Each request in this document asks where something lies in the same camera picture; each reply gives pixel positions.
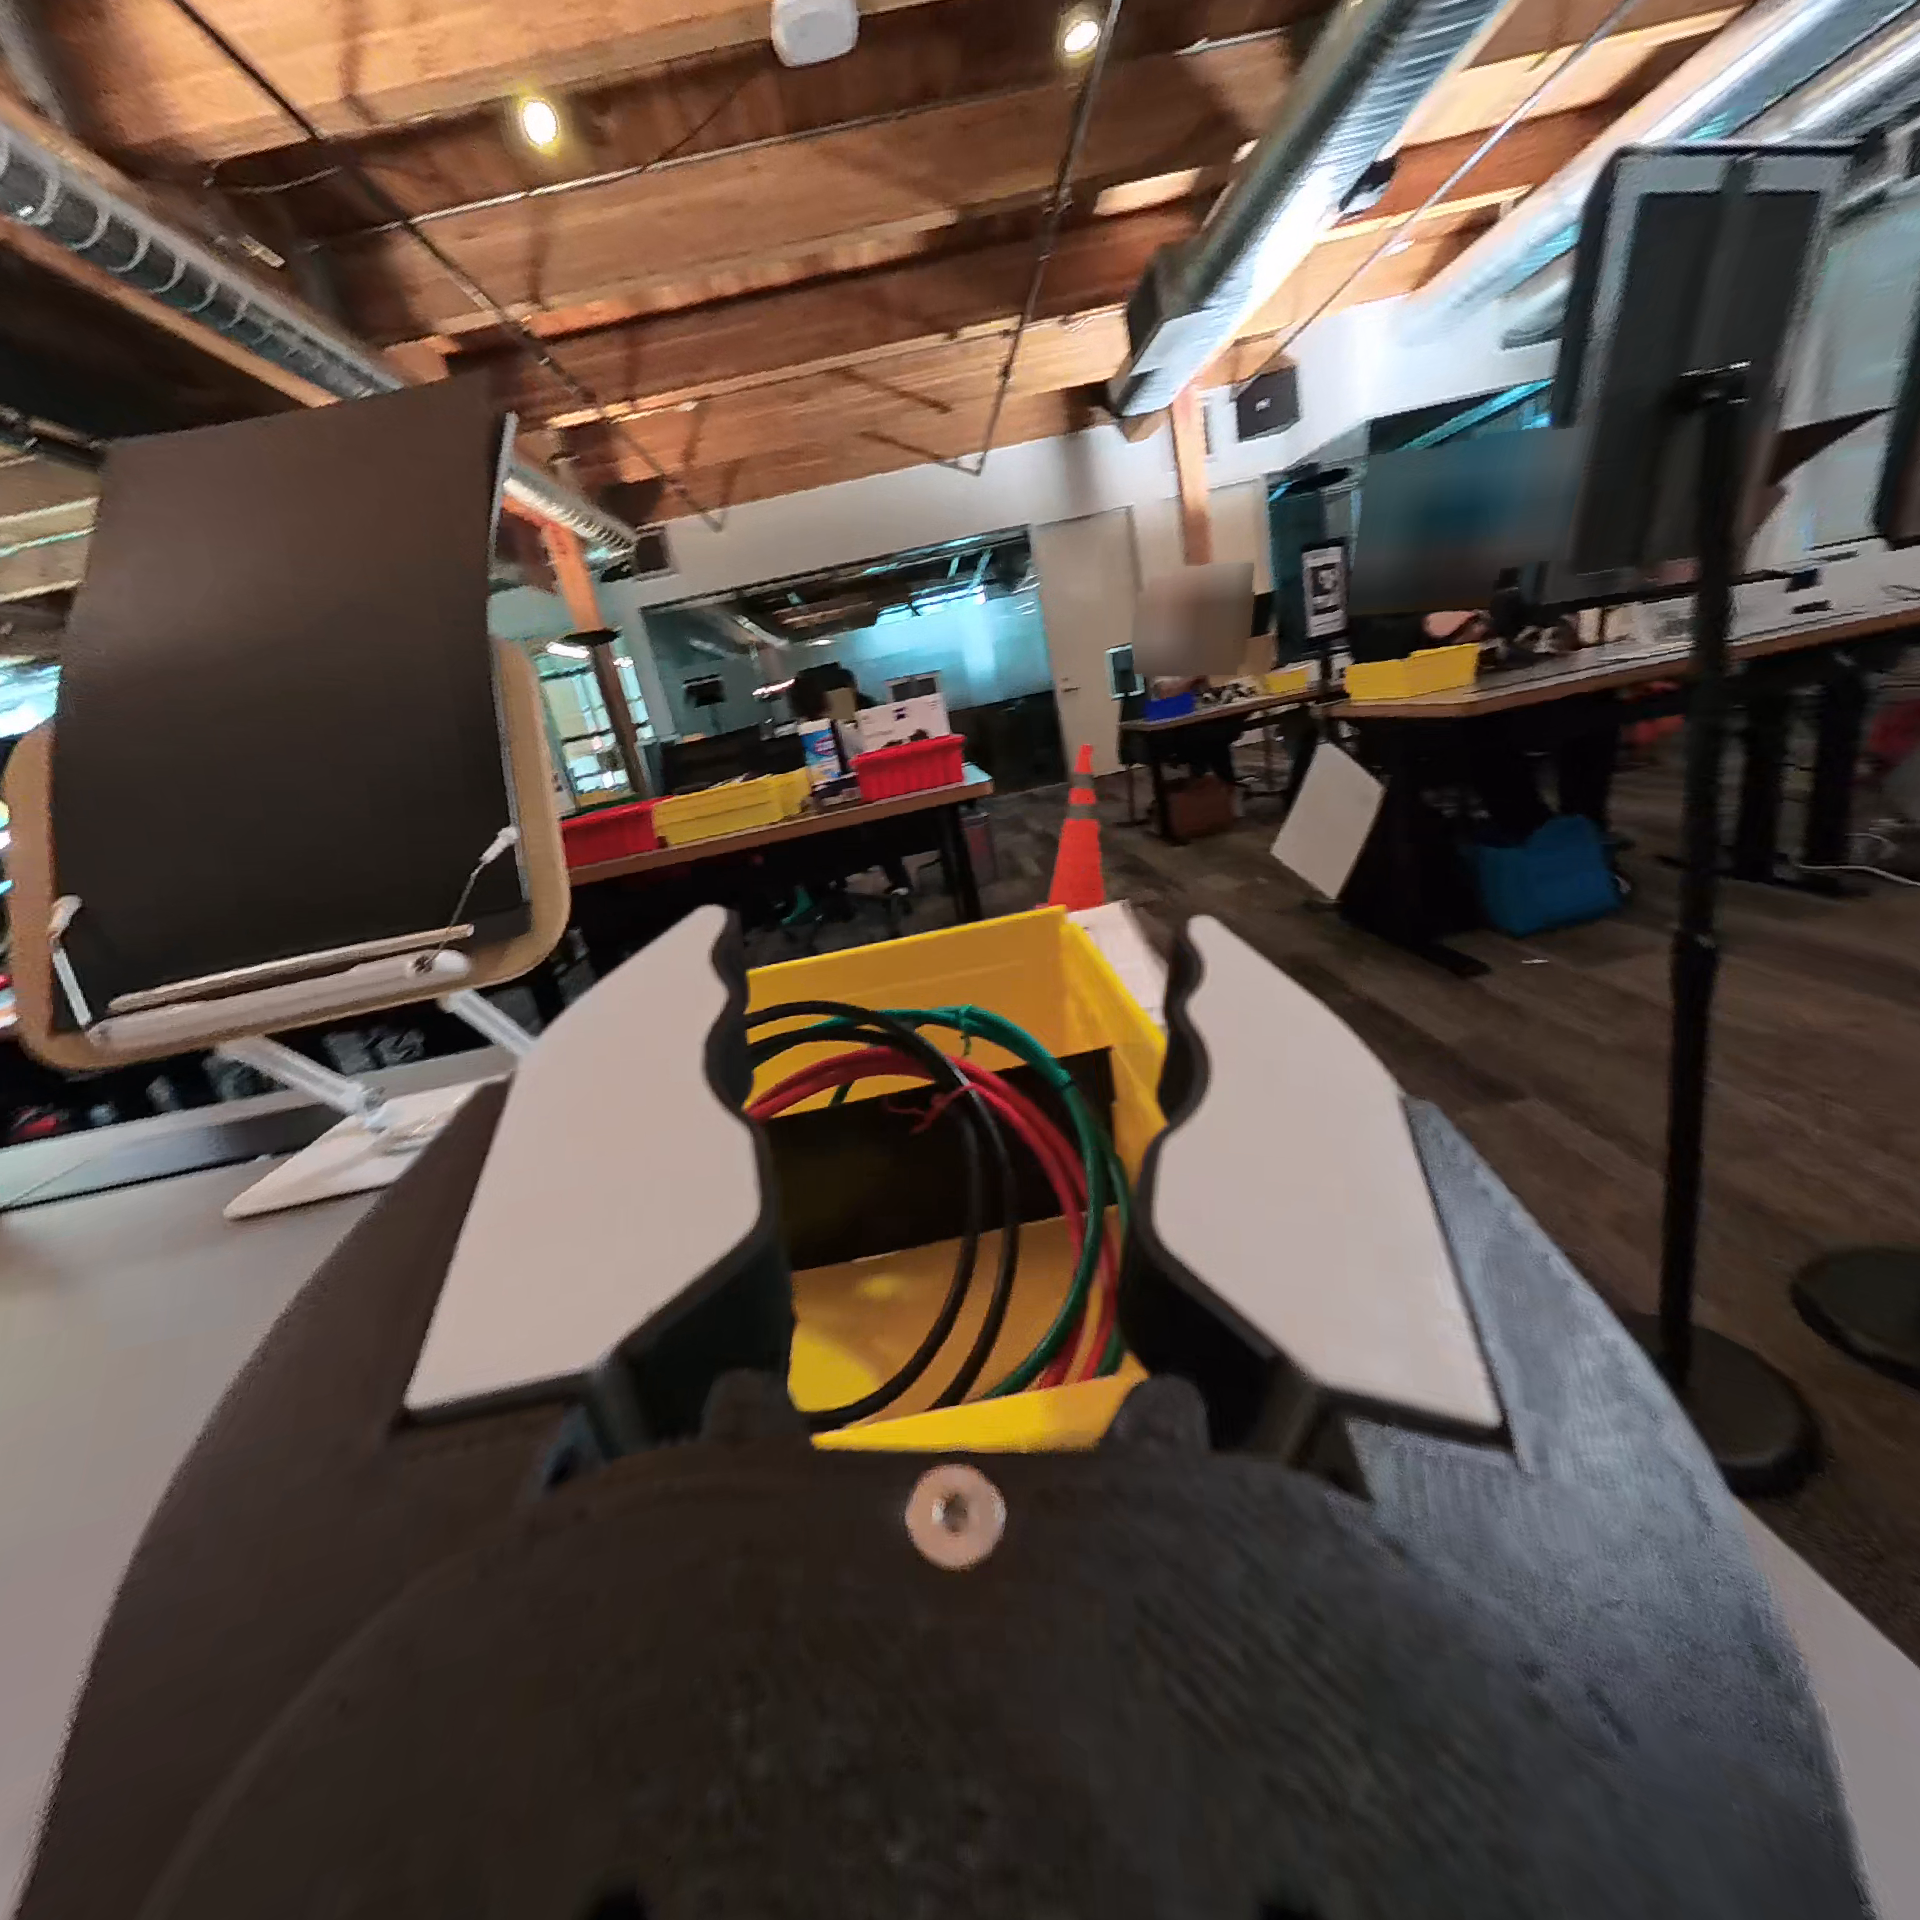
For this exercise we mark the corrugated silver ceiling duct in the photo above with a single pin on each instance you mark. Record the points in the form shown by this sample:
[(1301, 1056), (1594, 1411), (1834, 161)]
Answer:
[(195, 269)]

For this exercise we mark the white cardboard box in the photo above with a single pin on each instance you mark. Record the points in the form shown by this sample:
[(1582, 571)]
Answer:
[(900, 722)]

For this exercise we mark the black round stand base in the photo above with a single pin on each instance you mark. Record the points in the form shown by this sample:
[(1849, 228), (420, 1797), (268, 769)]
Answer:
[(1869, 1312)]

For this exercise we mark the printed marker sign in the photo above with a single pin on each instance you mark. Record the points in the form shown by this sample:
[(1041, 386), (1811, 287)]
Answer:
[(1327, 593)]

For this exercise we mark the small wooden desk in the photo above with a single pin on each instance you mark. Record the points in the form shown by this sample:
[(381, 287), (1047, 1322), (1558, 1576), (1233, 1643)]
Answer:
[(1201, 722)]

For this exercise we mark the long wooden desk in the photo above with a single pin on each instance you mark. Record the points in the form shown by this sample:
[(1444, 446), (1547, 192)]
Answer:
[(1575, 675)]

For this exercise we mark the hanging silver ceiling duct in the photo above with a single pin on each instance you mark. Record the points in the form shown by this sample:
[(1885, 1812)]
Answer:
[(1276, 194)]

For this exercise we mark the black wall speaker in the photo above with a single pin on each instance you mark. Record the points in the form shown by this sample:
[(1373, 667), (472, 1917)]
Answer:
[(1268, 404)]

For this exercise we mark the white board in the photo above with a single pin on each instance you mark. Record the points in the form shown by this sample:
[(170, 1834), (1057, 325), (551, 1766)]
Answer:
[(1328, 823)]

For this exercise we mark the round ceiling lamp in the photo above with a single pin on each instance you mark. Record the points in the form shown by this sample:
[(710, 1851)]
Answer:
[(535, 120), (1080, 32)]

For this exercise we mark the red plastic bin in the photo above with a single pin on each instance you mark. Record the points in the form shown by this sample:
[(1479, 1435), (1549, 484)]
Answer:
[(907, 769), (608, 835)]

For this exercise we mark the blue plastic bin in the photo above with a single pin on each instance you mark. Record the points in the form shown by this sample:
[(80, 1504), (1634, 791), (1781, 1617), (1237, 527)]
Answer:
[(1176, 705)]

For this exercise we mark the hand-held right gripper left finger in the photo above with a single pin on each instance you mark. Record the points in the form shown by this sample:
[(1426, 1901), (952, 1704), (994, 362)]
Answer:
[(602, 1170)]

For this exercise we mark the wipes canister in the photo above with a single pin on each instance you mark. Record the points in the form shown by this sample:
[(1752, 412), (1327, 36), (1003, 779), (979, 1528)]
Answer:
[(821, 758)]

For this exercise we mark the white ceiling sensor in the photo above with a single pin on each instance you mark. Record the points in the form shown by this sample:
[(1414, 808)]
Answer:
[(815, 31)]

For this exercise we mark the white door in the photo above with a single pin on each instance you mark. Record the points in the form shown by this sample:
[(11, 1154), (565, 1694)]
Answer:
[(1089, 646)]

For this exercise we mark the blue bag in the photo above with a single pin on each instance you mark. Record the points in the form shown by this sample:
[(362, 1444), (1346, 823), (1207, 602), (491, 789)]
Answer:
[(1545, 883)]

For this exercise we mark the orange traffic cone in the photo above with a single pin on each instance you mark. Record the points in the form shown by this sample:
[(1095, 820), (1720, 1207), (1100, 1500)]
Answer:
[(1077, 854)]

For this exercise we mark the black pole stand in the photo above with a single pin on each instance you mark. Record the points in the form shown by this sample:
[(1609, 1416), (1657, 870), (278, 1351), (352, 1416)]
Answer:
[(1703, 899)]

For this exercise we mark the white paper sheet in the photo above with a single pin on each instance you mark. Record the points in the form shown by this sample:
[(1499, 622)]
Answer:
[(1125, 960)]

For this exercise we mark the grey panel on stand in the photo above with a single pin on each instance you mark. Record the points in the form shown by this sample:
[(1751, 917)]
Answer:
[(1651, 375)]

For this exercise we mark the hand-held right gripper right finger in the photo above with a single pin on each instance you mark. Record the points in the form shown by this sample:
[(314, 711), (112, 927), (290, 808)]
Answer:
[(1307, 1184)]

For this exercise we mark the black tablet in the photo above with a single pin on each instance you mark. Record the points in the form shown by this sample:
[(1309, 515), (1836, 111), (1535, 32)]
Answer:
[(284, 675)]

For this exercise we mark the wooden tablet stand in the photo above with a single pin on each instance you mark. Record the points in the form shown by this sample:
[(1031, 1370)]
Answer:
[(551, 869)]

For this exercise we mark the wooden desk with bins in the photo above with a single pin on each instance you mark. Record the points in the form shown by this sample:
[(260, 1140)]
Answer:
[(961, 791)]

